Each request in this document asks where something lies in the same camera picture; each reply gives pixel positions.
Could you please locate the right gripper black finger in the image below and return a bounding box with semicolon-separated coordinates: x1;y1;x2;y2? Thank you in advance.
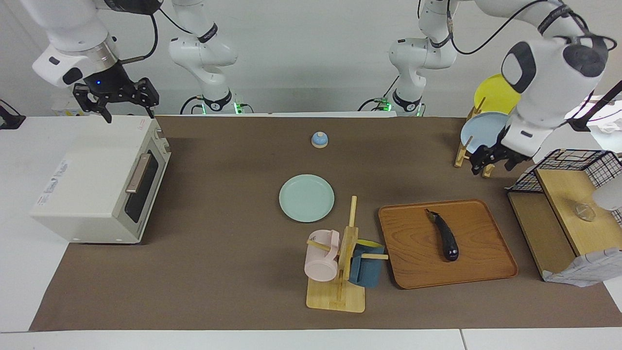
72;84;114;123
131;77;160;119

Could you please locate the white toaster oven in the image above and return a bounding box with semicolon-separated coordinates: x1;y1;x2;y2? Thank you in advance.
29;115;172;245

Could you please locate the dark purple eggplant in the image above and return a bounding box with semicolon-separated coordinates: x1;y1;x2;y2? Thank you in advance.
425;209;459;262

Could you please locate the pale green plate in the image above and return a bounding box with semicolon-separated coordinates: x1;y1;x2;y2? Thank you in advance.
278;174;335;223

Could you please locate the wooden plate rack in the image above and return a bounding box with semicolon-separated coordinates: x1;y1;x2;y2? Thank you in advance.
454;97;506;179

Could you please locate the light blue plate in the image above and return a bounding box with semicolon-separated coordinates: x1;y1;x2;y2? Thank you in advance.
460;112;511;149

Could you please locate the yellow plate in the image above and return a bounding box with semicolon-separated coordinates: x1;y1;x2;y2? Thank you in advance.
474;74;521;115

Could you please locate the clear glass cup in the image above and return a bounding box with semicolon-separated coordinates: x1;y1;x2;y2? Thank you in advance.
575;202;597;223

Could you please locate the brown wooden tray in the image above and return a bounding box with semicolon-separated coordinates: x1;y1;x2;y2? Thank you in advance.
378;199;518;290

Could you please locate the dark blue mug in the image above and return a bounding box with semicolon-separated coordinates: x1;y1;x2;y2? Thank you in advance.
348;239;385;288

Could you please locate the brown table mat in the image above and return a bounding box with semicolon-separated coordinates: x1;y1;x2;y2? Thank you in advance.
29;115;622;332

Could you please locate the pink mug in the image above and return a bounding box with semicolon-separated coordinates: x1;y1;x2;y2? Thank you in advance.
304;229;341;282

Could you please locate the wooden mug tree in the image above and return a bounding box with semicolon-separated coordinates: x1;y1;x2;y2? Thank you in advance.
306;195;389;314

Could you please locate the black base cable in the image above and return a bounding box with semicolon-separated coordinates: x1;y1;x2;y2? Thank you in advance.
180;95;203;115
359;75;400;111

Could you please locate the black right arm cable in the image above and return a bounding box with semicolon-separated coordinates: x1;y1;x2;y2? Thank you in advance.
119;0;196;65

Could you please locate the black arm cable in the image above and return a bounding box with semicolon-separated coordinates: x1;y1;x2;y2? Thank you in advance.
119;0;196;65
447;0;618;56

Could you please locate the black wire mesh basket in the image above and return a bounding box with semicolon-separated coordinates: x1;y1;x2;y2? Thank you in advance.
513;149;622;229

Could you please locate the black clamp mount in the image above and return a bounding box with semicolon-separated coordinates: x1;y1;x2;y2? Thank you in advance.
0;100;26;130
568;80;622;133

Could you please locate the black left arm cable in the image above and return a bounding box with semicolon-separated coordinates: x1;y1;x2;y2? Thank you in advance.
447;0;618;56

